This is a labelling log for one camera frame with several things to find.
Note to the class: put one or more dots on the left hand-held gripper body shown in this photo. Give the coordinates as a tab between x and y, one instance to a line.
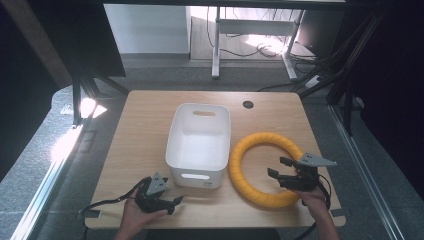
151	195

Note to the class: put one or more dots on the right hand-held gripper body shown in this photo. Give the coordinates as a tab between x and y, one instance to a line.
305	175

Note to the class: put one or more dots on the white plastic storage bin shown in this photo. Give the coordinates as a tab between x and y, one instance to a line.
200	150

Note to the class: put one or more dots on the person's left hand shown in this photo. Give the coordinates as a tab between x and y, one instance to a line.
138	216

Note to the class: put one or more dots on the person's right hand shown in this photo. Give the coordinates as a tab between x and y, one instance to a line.
311	201

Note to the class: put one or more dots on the grey tape strip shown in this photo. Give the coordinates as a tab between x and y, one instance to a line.
340	212

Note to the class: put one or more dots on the white power strip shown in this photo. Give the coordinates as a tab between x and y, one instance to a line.
313	81

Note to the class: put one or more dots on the black tripod stand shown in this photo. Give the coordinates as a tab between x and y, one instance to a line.
340	66

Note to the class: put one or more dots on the black metal stand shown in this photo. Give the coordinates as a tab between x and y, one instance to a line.
78	93

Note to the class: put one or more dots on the aluminium floor rail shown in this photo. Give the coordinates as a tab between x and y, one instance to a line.
366	173
43	186

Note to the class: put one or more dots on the white metal desk frame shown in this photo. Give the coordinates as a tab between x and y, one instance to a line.
218	43

